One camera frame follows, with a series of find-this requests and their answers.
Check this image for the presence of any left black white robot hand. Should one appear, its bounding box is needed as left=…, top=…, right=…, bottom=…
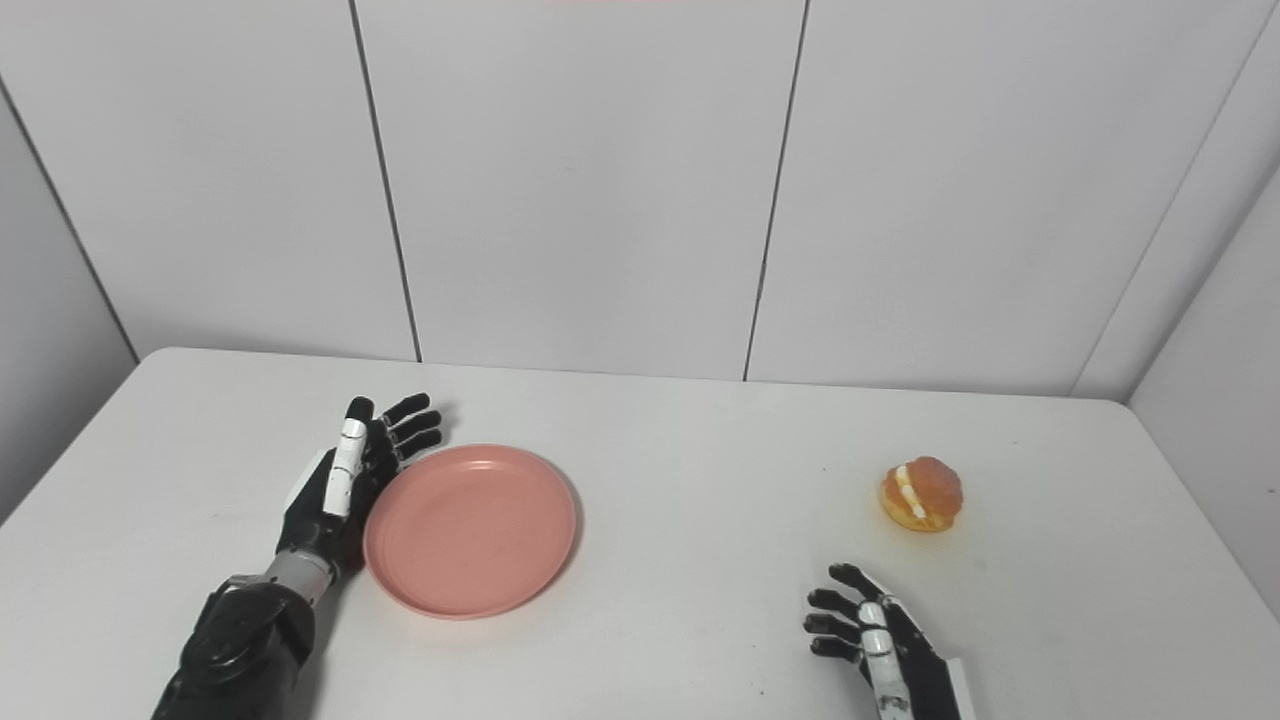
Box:
left=275, top=393, right=444, bottom=582

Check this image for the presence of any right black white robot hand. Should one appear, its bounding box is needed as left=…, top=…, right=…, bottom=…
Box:
left=803, top=563, right=966, bottom=720

